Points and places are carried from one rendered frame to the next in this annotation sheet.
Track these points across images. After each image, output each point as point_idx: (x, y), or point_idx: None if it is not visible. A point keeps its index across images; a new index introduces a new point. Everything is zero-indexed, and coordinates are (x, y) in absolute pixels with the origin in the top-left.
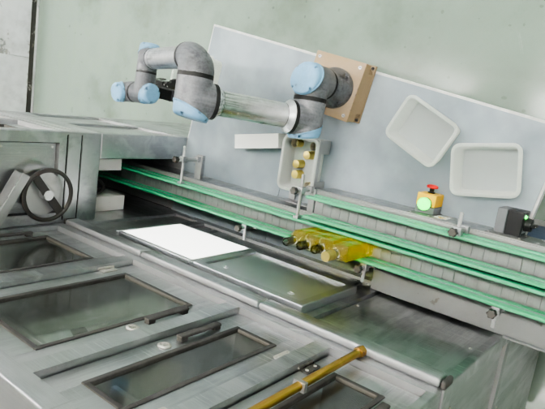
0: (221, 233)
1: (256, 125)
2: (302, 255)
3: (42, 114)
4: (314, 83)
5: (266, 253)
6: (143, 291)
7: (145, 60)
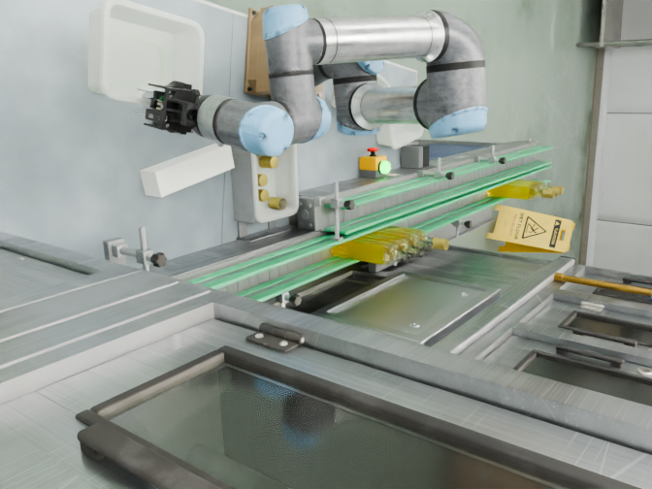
0: None
1: (160, 145)
2: (275, 298)
3: None
4: None
5: (327, 306)
6: None
7: (331, 48)
